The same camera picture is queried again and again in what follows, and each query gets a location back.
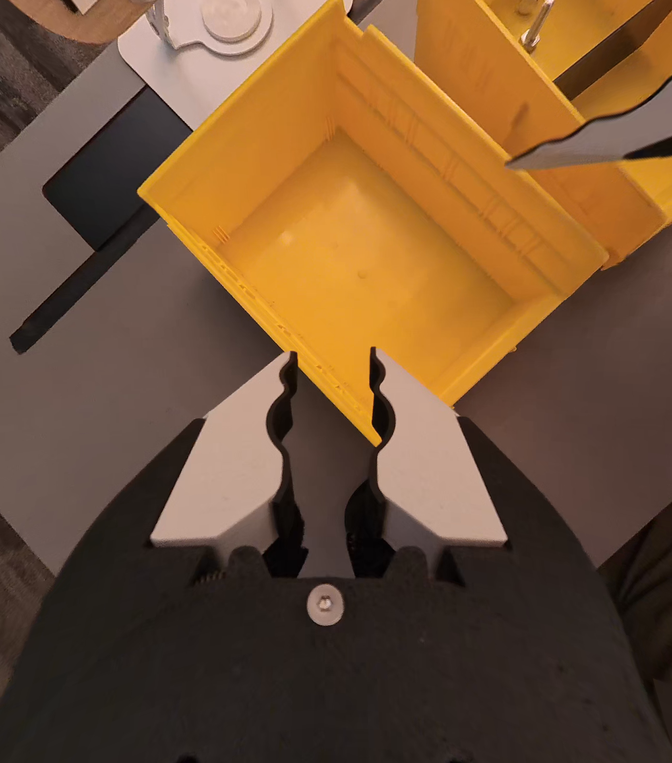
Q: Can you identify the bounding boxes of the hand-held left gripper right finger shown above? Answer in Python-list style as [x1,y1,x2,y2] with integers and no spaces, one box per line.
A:
[345,346,511,578]

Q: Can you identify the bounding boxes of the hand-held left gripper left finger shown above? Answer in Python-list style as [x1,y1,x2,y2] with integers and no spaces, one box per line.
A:
[149,351,310,578]

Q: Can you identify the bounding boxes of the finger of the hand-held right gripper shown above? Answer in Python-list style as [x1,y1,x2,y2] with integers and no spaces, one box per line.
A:
[504,55,672,172]

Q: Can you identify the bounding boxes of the yellow plastic bin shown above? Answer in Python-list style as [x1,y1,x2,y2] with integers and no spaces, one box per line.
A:
[413,0,672,270]
[137,0,610,448]

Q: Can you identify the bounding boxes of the black bin divider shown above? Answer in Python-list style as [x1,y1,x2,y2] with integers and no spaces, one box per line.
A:
[555,0,672,101]

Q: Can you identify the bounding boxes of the person's olive green pants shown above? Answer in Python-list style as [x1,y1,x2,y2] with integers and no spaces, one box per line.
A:
[598,483,672,763]

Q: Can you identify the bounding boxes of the dark desk mat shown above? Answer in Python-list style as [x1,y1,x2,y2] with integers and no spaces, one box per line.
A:
[42,100,195,254]

